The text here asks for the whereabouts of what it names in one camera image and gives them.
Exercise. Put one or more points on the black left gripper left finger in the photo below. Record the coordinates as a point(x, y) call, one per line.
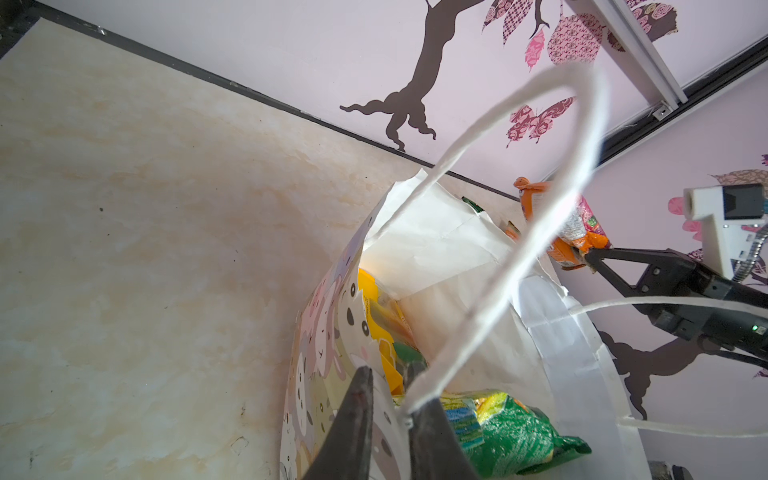
point(346, 452)

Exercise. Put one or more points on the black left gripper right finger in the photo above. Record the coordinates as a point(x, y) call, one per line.
point(434, 449)

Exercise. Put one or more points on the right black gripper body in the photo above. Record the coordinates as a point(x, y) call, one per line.
point(706, 305)

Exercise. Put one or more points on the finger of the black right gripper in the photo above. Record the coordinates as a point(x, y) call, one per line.
point(597, 260)

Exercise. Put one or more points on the yellow-green Fox's candy bag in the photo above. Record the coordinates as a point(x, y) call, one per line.
point(501, 436)

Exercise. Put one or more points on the Fox's fruits oval candy bag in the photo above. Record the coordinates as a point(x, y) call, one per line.
point(580, 233)

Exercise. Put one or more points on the yellow snack packet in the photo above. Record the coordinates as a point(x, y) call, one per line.
point(391, 330)

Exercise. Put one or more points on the white patterned paper bag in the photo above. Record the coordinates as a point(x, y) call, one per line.
point(482, 311)

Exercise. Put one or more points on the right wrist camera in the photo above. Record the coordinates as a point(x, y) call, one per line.
point(733, 226)

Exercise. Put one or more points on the aluminium rail back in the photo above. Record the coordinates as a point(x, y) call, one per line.
point(640, 62)

